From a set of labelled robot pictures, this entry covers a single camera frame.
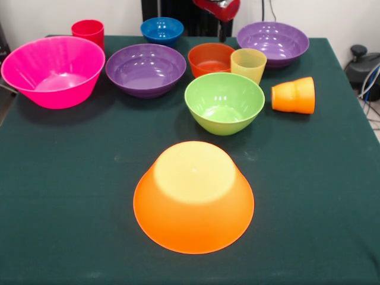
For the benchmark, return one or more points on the large pink bowl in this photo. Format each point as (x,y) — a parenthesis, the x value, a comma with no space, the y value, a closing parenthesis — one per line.
(59,95)

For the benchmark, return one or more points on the small orange bowl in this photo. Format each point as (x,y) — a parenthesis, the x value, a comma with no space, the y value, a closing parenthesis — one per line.
(202,62)

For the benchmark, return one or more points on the blue bowl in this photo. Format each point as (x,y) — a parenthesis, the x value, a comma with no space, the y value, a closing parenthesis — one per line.
(161,31)

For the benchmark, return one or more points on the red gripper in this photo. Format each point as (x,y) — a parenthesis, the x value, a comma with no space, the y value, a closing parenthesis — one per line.
(222,10)

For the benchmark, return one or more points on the red cup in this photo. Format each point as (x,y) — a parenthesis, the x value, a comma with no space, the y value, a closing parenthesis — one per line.
(87,29)

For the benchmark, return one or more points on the purple bowl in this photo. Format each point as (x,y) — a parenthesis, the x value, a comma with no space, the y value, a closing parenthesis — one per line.
(276,44)
(142,71)

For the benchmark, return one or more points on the green bowl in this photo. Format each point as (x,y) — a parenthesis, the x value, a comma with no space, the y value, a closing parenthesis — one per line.
(224,118)

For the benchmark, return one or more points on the yellow cup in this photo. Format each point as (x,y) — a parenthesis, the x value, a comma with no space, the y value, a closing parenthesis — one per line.
(248,68)

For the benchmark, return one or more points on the dark green table cloth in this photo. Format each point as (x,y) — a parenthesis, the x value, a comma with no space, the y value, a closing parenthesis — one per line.
(89,193)

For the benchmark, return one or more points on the large orange bowl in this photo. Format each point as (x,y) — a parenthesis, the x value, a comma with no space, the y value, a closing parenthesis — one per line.
(193,213)

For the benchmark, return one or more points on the orange cup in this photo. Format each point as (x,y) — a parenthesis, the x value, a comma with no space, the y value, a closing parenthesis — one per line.
(294,95)

